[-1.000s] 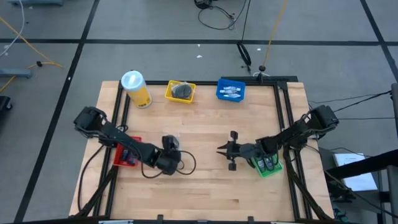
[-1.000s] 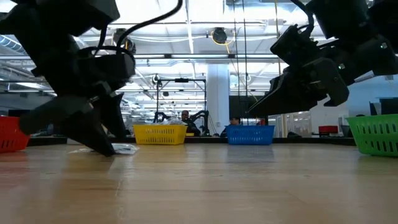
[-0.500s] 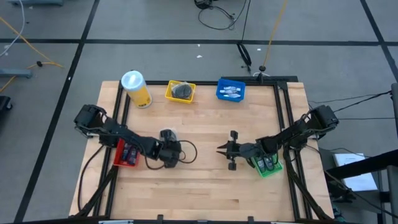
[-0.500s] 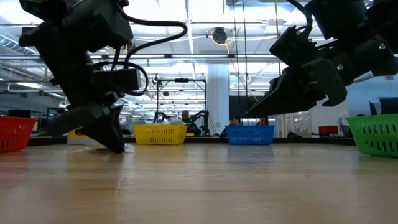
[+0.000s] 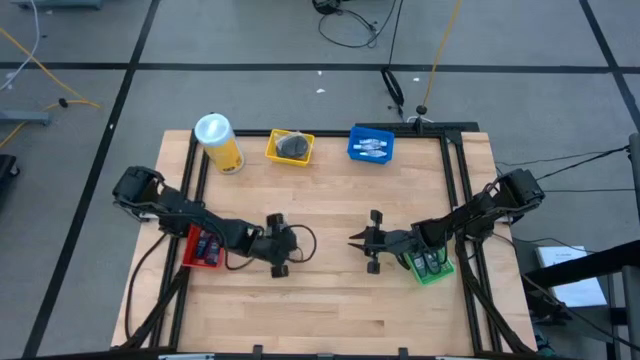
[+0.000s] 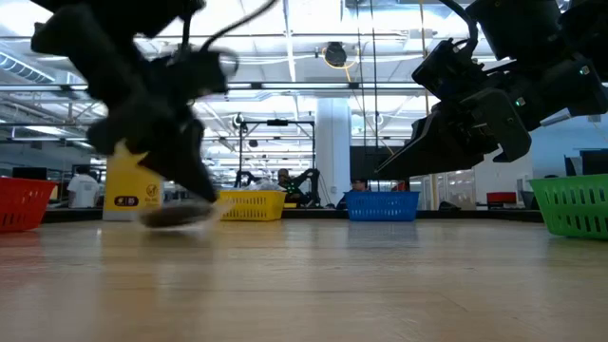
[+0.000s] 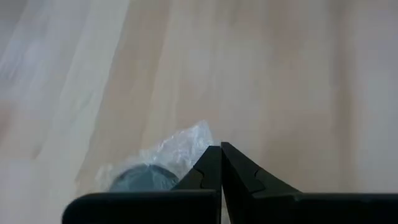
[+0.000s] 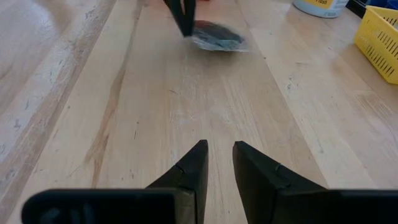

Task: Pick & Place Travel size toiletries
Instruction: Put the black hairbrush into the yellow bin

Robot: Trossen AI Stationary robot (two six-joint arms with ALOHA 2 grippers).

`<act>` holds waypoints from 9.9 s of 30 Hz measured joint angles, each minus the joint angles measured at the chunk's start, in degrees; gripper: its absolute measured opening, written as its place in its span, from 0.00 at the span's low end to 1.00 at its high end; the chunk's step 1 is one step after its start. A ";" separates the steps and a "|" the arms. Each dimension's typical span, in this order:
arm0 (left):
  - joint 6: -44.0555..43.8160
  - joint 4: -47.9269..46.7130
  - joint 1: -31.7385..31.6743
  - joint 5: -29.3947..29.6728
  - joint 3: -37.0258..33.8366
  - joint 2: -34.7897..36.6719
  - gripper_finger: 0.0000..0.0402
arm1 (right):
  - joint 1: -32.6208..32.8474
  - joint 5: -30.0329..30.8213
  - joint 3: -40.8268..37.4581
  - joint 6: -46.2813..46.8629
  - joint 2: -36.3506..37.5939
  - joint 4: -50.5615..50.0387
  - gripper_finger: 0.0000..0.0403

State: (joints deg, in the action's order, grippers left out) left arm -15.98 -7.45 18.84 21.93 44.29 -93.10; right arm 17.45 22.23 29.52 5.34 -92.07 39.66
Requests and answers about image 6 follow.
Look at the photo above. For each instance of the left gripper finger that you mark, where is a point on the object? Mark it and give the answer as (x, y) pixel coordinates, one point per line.
(190, 176)

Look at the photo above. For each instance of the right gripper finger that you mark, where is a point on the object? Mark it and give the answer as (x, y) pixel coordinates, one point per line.
(437, 157)
(434, 124)

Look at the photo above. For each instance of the grey loofah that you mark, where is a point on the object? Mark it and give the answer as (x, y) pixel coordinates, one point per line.
(263, 185)
(176, 214)

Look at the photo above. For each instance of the black background robot arm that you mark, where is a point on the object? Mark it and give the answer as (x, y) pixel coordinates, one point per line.
(309, 178)
(244, 178)

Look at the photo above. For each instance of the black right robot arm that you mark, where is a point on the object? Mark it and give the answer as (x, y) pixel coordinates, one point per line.
(522, 28)

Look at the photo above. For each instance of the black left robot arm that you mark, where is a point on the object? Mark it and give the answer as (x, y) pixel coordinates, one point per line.
(95, 43)

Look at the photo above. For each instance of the yellow canister with white lid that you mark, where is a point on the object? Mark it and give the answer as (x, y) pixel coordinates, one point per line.
(128, 190)

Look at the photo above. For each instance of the red box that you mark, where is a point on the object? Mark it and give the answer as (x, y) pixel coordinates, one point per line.
(501, 198)

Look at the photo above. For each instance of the yellow plastic basket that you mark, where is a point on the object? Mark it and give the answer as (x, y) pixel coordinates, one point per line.
(256, 205)

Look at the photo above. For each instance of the blue plastic basket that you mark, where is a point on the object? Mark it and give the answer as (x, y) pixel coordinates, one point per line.
(382, 206)

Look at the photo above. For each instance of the black monitor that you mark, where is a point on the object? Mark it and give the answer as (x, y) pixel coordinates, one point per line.
(363, 164)
(594, 164)
(28, 173)

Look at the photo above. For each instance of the person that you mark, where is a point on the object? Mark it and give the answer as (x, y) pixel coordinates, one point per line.
(84, 192)
(358, 185)
(283, 178)

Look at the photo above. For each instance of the white building column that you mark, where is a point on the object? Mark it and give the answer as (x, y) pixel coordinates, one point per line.
(332, 142)

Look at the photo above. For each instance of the green plastic basket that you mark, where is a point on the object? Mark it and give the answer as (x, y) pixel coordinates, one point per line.
(575, 206)

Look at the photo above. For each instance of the red plastic basket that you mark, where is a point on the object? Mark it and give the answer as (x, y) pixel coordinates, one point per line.
(24, 204)

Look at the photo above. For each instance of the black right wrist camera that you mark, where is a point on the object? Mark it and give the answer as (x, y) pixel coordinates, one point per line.
(446, 69)

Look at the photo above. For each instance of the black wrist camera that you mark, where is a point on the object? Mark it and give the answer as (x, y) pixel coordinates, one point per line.
(446, 69)
(199, 71)

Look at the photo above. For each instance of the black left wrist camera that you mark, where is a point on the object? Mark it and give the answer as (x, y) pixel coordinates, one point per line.
(199, 71)

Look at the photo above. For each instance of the black background rig frame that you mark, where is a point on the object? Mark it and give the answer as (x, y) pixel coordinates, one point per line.
(278, 123)

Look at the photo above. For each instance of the black aluminium table frame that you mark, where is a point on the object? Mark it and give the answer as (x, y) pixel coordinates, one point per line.
(313, 214)

